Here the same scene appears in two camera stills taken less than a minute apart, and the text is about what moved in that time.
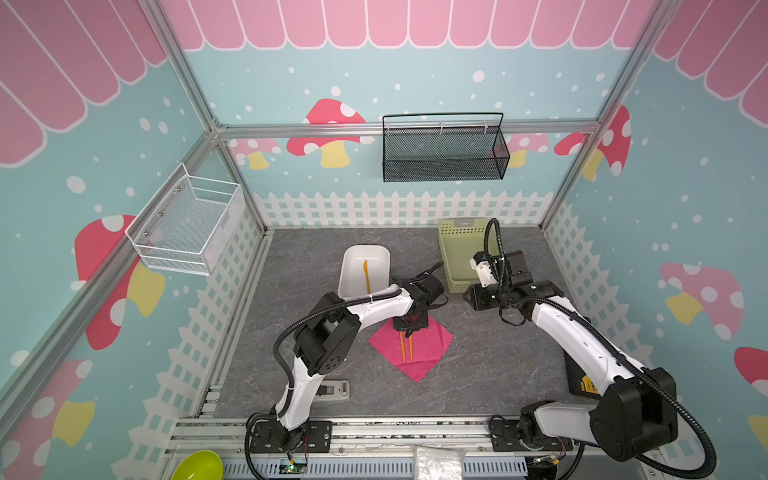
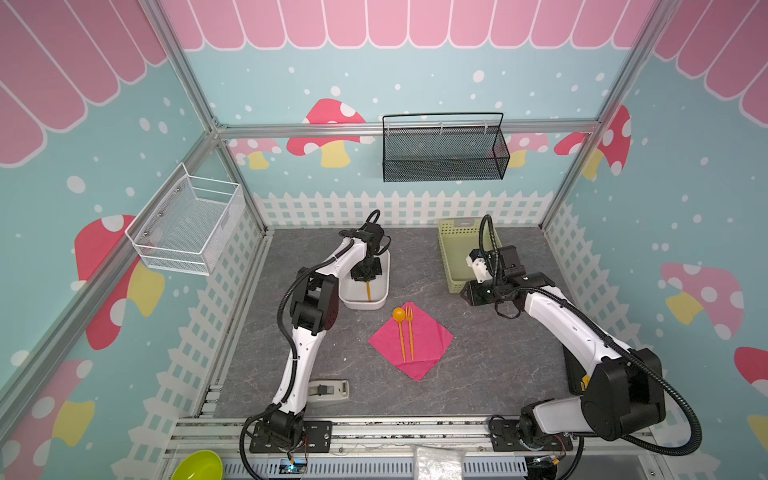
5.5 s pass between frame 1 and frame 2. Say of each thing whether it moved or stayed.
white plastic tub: stayed
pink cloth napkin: stayed
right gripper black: stayed
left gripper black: moved
